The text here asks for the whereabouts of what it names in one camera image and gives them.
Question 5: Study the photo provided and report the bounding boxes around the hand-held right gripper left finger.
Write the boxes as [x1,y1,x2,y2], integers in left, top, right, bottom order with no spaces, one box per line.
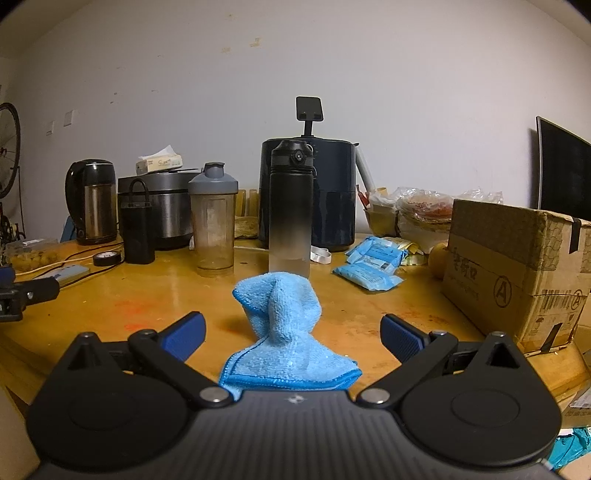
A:
[65,311,234,409]

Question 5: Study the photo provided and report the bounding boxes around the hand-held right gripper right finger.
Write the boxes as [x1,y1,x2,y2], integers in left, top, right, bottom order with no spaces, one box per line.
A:
[356,314,527,409]

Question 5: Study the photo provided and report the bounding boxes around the blue microfiber cloth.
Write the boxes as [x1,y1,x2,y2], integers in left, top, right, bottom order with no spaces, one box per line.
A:
[218,271,363,400]

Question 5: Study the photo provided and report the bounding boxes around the black gradient water bottle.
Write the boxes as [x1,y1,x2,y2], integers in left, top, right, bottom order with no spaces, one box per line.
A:
[269,138,317,279]

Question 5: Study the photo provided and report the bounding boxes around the white blue power strip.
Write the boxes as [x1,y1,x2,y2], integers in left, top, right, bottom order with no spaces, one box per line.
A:
[39,264,90,287]

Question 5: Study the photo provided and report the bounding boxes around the clear box of yellow snacks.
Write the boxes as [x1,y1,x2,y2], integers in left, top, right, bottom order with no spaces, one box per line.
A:
[4,239,61,273]

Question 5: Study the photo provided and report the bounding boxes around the blue wet wipe packet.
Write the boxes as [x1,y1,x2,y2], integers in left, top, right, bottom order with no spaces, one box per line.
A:
[358,235,408,260]
[345,248,403,274]
[332,262,403,291]

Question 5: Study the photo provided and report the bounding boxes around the yellow round fruit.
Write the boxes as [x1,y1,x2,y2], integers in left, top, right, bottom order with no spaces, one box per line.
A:
[428,243,451,280]

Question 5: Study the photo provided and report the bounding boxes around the yellow green sachets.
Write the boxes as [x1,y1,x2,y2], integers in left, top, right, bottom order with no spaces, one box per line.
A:
[396,239,428,267]

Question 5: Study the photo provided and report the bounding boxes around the black electric kettle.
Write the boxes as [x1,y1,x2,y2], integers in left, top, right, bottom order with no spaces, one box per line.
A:
[65,159,118,246]

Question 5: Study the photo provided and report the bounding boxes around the grey lid shaker bottle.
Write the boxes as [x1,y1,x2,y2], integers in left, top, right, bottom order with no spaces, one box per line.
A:
[187,161,239,278]

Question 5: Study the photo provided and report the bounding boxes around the bicycle wheel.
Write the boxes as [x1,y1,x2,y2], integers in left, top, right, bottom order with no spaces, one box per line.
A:
[0,102,26,243]

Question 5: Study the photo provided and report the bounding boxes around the silver rice cooker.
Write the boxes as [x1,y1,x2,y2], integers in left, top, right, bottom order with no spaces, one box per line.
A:
[117,170,204,251]

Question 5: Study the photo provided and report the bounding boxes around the clear plastic food bag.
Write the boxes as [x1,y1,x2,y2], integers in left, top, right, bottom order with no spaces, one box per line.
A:
[233,215,260,239]

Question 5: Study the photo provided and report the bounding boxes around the cardboard box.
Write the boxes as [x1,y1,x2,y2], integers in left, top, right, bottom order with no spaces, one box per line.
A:
[441,198,591,354]

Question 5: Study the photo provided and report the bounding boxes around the bag of flat pancakes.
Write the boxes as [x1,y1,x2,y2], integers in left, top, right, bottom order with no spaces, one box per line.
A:
[397,187,458,241]

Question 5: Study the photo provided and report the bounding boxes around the wooden chair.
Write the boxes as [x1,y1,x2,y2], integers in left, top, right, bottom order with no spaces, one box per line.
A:
[235,189,260,217]

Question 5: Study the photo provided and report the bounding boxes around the dark blue air fryer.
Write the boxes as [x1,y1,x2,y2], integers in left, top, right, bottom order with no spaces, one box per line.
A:
[259,137,360,252]

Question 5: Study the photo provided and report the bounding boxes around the white plastic tube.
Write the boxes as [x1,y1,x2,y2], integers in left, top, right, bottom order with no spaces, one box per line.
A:
[356,151,376,191]

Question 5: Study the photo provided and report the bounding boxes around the tissue pack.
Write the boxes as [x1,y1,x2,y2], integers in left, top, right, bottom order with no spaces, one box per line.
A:
[135,144,184,175]

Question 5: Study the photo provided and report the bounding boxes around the teal plastic bag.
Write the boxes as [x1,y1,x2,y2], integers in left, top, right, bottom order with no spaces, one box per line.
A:
[547,427,591,472]

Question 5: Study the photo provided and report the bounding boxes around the black flat monitor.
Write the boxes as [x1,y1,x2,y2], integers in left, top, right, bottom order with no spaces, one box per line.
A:
[536,115,591,224]

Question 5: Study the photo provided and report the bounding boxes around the black phone stand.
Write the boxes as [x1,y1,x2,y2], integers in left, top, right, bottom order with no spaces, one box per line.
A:
[295,96,324,138]

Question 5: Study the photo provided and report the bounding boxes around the white cable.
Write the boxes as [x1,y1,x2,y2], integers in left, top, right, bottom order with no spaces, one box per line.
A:
[58,240,123,289]
[13,259,63,278]

